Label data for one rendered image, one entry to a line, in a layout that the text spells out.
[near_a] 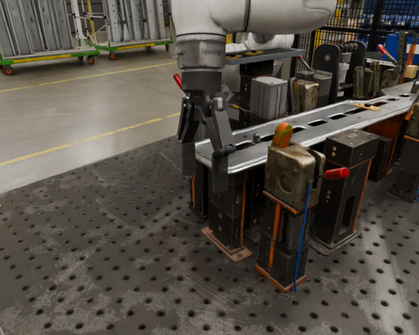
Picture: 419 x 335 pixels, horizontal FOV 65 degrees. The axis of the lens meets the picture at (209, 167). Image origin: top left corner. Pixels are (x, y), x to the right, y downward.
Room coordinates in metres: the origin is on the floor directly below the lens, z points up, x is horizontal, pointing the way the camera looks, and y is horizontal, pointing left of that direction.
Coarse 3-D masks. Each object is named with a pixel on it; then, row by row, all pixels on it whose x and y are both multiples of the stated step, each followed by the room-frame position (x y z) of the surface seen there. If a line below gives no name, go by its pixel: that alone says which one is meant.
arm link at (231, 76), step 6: (228, 48) 1.65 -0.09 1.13; (234, 48) 1.64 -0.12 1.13; (240, 48) 1.66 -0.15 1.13; (246, 48) 1.66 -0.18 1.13; (228, 66) 1.61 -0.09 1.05; (234, 66) 1.61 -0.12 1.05; (222, 72) 1.64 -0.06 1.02; (228, 72) 1.62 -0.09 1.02; (234, 72) 1.62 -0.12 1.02; (222, 78) 1.67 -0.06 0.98; (228, 78) 1.64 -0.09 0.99; (234, 78) 1.64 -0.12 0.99; (240, 78) 1.65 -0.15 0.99; (228, 84) 1.68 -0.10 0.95; (234, 84) 1.66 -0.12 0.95; (234, 90) 1.71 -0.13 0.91
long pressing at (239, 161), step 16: (416, 80) 1.53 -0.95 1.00; (384, 96) 1.26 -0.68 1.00; (400, 96) 1.28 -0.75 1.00; (304, 112) 1.07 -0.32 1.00; (320, 112) 1.08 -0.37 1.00; (336, 112) 1.08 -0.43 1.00; (368, 112) 1.08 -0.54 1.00; (384, 112) 1.08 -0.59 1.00; (400, 112) 1.10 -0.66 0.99; (256, 128) 0.93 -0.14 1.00; (272, 128) 0.93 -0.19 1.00; (304, 128) 0.94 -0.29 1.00; (320, 128) 0.93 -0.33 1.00; (336, 128) 0.93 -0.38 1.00; (208, 144) 0.81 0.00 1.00; (240, 144) 0.82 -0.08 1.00; (256, 144) 0.81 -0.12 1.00; (304, 144) 0.82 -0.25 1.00; (208, 160) 0.72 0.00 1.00; (240, 160) 0.72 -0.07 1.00; (256, 160) 0.72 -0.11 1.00
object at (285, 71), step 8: (312, 32) 3.55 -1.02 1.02; (232, 40) 4.35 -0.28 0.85; (240, 40) 4.26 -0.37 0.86; (304, 40) 3.62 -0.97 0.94; (312, 40) 3.55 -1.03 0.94; (320, 40) 3.47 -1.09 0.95; (304, 56) 3.61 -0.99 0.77; (312, 56) 3.54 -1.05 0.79; (288, 64) 3.74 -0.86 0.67; (296, 64) 3.67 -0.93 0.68; (312, 64) 3.50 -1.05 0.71; (288, 72) 3.74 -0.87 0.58
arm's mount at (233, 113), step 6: (276, 66) 1.79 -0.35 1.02; (276, 72) 1.76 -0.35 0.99; (222, 84) 1.87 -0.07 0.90; (222, 90) 1.84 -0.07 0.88; (216, 96) 1.83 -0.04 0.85; (222, 96) 1.80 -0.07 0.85; (234, 102) 1.74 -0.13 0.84; (228, 108) 1.73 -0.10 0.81; (234, 108) 1.70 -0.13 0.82; (228, 114) 1.70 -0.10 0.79; (234, 114) 1.68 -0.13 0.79; (234, 120) 1.65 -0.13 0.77; (234, 126) 1.66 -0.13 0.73
